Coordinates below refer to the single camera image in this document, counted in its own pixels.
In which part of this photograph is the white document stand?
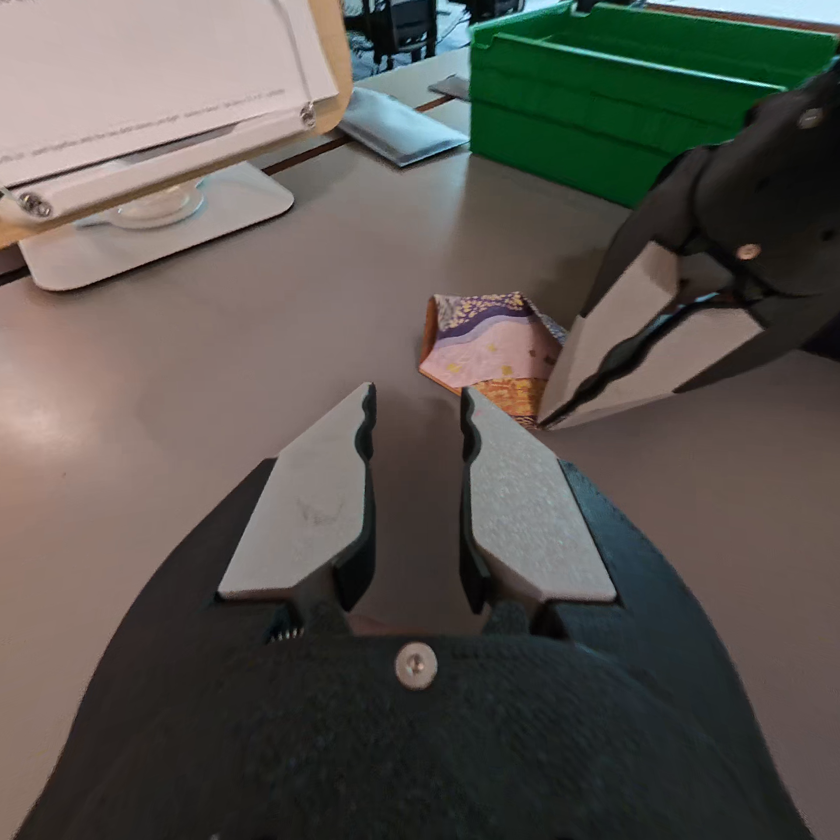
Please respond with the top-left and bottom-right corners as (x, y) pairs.
(0, 0), (354, 293)

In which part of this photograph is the black office chair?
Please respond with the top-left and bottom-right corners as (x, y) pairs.
(364, 0), (442, 64)

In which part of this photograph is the white printed sheet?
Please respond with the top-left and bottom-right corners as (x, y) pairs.
(0, 0), (340, 190)

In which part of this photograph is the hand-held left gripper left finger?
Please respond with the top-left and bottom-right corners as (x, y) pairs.
(215, 382), (378, 613)

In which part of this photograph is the green plastic crate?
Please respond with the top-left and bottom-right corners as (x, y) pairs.
(469, 0), (840, 210)

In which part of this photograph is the patterned origami paper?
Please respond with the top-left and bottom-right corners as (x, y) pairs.
(419, 292), (568, 431)

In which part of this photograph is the silver foil pouch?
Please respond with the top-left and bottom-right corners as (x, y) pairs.
(338, 87), (471, 169)

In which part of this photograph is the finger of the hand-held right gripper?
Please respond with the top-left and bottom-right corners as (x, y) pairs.
(538, 241), (683, 424)
(539, 305), (767, 432)

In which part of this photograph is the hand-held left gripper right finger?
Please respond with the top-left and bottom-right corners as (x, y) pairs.
(458, 386), (619, 616)

